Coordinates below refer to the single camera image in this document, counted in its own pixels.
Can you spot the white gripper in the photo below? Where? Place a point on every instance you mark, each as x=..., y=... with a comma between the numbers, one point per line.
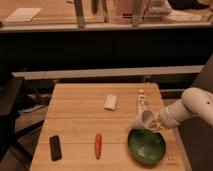
x=170, y=117

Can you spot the white ceramic cup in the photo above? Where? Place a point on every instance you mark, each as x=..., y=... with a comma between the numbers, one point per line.
x=143, y=120

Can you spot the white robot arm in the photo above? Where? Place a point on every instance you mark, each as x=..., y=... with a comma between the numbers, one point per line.
x=194, y=102

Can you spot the green ceramic bowl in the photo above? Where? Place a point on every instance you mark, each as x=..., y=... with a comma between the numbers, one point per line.
x=146, y=147

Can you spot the white tube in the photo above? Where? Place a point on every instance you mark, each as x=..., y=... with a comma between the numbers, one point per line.
x=141, y=101

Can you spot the orange carrot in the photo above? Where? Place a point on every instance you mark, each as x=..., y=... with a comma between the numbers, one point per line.
x=98, y=145

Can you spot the black remote control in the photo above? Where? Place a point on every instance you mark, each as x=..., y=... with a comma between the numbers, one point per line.
x=55, y=148

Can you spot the white paper sheet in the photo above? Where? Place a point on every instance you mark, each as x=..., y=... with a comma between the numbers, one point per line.
x=23, y=15

